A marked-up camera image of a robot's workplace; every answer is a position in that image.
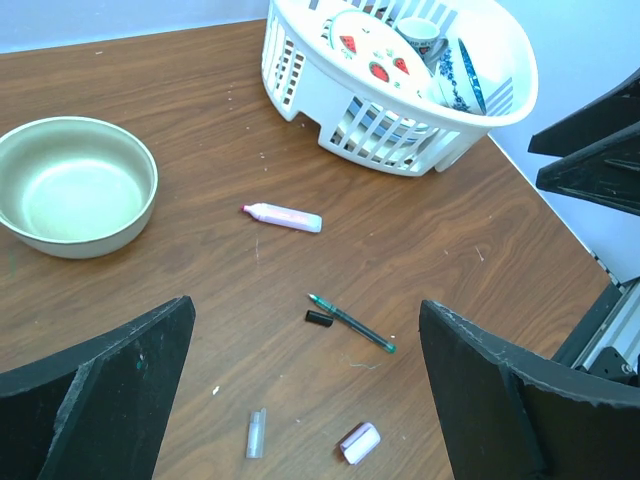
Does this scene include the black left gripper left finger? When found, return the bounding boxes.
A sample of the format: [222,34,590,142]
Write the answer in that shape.
[1,296,196,479]

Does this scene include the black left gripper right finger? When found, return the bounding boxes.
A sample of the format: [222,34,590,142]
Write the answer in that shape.
[419,301,639,479]

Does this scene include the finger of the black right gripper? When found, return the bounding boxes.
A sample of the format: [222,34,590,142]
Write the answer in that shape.
[536,127,639,215]
[528,70,639,156]

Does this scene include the pink highlighter cap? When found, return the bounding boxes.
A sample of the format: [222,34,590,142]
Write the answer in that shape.
[339,422,381,465]

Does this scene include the pink highlighter pen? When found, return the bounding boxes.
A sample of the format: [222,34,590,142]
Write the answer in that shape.
[241,203,323,233]

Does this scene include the clear pen cap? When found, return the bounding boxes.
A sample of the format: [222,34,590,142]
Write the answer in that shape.
[246,408,267,459]

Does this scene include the green pen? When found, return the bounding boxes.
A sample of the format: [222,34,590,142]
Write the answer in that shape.
[308,293,396,354]

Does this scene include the black pen cap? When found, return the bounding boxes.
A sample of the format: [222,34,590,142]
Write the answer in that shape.
[305,310,334,328]

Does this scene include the blue floral bowl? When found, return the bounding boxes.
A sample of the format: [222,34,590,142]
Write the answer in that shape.
[436,38,487,115]

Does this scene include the white plastic dish rack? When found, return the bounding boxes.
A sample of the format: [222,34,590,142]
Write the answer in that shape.
[261,1,539,176]

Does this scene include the white mug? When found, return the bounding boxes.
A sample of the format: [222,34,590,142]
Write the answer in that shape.
[396,17,449,71]

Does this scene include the beige ceramic bowl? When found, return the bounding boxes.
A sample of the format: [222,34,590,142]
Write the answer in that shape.
[1,116,159,259]

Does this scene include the watermelon pattern plate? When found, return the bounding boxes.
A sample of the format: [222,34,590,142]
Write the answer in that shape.
[329,10,432,99]

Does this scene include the aluminium frame rail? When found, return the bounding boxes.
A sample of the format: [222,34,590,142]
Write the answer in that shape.
[552,280,639,387]

